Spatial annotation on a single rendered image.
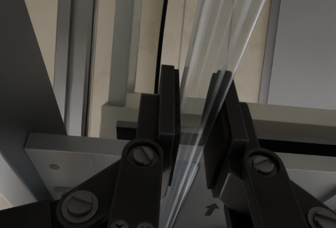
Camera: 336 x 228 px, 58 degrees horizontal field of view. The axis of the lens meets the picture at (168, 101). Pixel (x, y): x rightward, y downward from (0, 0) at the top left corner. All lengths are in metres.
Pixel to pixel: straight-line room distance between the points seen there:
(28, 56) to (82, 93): 0.23
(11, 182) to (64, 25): 0.26
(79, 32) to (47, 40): 2.70
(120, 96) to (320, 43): 2.46
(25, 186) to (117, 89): 0.36
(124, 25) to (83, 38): 0.15
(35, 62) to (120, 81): 0.36
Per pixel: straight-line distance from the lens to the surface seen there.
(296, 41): 2.81
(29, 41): 0.17
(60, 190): 0.21
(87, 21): 0.40
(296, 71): 2.80
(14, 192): 0.20
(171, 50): 2.51
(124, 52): 0.53
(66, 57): 0.40
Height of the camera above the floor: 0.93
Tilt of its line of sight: 6 degrees up
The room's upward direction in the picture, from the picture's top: 175 degrees counter-clockwise
